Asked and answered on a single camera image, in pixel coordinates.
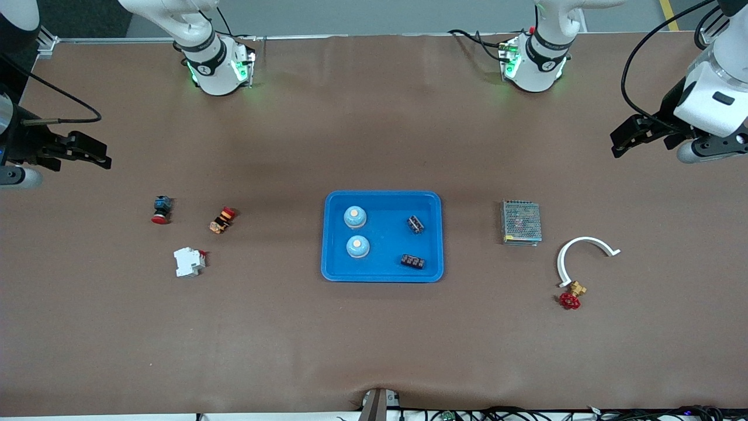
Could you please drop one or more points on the metal mesh power supply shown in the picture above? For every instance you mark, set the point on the metal mesh power supply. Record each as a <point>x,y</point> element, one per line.
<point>520,222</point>

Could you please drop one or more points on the aluminium frame bar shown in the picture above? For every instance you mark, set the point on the aluminium frame bar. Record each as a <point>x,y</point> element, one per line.
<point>713,26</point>
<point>48,44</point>

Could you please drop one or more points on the white circuit breaker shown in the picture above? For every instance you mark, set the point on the white circuit breaker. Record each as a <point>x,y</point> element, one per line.
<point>188,263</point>

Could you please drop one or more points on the long brown electrolytic capacitor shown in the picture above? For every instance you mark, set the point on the long brown electrolytic capacitor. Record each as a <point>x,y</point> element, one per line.
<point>413,261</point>

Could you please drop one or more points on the blue bell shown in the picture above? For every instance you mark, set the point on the blue bell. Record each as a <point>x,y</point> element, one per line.
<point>357,247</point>
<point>355,217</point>

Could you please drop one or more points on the black small terminal block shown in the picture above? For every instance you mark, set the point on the black small terminal block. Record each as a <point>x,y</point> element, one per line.
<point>415,224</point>

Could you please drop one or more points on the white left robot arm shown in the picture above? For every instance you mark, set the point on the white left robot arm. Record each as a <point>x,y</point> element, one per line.
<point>540,64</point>

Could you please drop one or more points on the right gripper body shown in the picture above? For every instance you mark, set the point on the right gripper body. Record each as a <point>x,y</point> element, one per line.
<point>24,144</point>

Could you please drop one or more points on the blue plastic tray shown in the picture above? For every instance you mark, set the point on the blue plastic tray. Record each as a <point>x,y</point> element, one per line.
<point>383,263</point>

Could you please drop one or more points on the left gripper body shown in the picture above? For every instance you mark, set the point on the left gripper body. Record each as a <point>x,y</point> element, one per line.
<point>669,111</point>

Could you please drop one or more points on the red mushroom push button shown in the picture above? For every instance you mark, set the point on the red mushroom push button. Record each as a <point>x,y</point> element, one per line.
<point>162,209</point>

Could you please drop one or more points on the white curved plastic clamp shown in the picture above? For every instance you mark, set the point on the white curved plastic clamp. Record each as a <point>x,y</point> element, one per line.
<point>584,241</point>

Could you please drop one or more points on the orange and red switch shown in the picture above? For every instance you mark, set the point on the orange and red switch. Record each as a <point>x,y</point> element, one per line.
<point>222,221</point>

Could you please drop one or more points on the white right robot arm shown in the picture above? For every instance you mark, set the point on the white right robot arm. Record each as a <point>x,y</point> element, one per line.
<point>216,64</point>

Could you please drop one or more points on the metal table edge bracket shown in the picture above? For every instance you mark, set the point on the metal table edge bracket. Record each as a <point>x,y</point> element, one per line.
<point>377,406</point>

